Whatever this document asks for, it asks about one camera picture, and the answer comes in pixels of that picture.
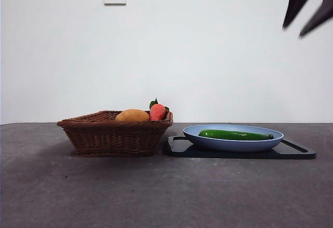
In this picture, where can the yellow-brown potato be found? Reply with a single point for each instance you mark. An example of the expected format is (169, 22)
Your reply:
(132, 116)

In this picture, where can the green pepper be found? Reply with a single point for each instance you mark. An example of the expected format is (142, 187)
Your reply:
(234, 135)

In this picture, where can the blue frying pan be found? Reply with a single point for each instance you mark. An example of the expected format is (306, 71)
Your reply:
(234, 146)

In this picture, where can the brown wicker basket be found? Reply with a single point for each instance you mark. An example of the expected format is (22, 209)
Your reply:
(114, 137)

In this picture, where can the orange carrot with green leaves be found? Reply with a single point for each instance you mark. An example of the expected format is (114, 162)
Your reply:
(157, 112)

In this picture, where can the black flat tray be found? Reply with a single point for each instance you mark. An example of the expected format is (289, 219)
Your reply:
(294, 152)

